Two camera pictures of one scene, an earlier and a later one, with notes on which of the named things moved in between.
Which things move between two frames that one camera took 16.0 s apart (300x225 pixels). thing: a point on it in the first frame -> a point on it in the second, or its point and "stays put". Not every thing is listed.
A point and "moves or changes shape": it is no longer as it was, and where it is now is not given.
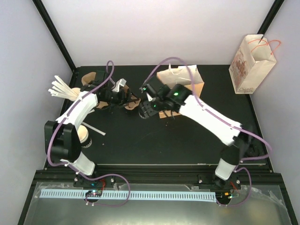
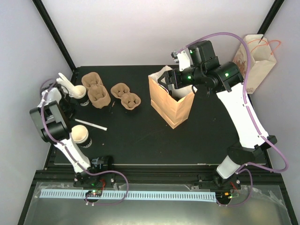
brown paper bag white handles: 187,75 moves or changes shape
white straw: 101,132 -> 91,124
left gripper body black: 119,100 -> 68,108
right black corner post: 272,11 stays put
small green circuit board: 94,193 stays put
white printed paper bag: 252,60 stays put
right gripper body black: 152,110 -> 180,82
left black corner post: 46,18 stays put
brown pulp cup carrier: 134,101 stays put
